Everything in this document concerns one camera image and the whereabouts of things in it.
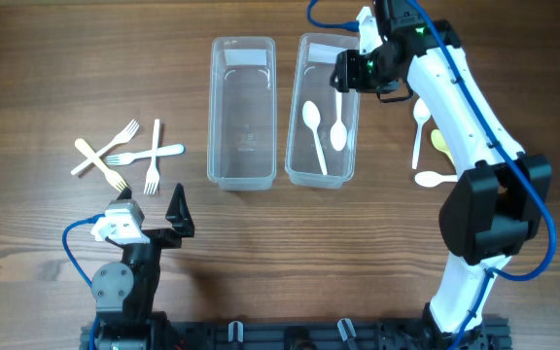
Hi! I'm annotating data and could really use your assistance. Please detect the yellow plastic fork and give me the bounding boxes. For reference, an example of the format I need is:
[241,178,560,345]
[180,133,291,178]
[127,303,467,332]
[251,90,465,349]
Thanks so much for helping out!
[75,138,128,192]

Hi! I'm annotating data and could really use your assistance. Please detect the white plastic fork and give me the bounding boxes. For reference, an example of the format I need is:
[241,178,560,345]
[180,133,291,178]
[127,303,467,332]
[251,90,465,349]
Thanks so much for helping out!
[70,120,140,175]
[144,119,160,195]

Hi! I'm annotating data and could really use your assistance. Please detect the light blue plastic fork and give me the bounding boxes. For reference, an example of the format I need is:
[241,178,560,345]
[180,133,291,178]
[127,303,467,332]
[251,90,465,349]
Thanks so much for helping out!
[105,144,185,166]

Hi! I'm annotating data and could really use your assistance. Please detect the white plastic spoon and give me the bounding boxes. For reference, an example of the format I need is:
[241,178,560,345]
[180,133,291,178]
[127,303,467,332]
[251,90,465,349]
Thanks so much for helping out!
[411,98,431,170]
[414,171,458,188]
[330,91,347,152]
[302,100,328,175]

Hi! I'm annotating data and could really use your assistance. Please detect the yellow plastic spoon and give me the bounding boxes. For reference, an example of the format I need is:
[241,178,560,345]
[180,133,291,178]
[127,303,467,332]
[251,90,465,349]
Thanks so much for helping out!
[431,129,454,163]

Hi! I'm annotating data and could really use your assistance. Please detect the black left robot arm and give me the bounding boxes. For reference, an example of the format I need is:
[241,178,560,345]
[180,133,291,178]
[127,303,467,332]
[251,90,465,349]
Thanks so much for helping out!
[80,184,194,349]

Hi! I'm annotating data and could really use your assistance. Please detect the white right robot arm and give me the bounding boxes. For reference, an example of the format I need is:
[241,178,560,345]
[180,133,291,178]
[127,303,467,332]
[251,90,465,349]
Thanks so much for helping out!
[330,1,557,349]

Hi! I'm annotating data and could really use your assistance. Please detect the clear right plastic container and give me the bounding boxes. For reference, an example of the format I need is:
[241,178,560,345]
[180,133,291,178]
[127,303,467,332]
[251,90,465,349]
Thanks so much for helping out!
[285,33,361,189]

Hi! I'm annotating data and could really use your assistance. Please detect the clear plastic container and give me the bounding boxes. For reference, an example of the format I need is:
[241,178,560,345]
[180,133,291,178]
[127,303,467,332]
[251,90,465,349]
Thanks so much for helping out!
[285,33,361,189]
[207,36,277,191]

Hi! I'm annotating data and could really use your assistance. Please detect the clear left plastic container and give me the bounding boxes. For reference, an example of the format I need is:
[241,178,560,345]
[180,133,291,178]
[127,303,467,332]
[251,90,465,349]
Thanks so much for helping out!
[207,36,277,191]

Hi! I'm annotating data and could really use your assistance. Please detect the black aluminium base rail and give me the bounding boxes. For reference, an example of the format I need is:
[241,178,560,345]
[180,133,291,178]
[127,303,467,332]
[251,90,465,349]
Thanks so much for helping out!
[93,318,512,350]

